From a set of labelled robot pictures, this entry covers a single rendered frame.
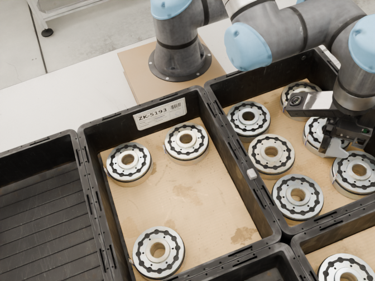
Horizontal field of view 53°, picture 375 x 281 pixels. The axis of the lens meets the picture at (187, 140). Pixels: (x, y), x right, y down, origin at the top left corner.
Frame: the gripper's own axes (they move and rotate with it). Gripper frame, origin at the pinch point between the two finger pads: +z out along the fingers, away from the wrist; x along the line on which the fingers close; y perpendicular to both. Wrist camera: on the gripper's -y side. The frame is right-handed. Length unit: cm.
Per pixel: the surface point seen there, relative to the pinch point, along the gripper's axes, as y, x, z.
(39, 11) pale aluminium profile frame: -182, 77, 77
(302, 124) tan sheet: -5.7, 5.2, 2.8
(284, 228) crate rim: -2.0, -24.2, -10.4
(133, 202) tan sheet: -33.8, -28.0, -0.7
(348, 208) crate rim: 7.1, -16.4, -9.6
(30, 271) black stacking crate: -46, -49, -3
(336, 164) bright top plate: 3.9, -4.7, -1.5
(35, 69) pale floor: -171, 44, 91
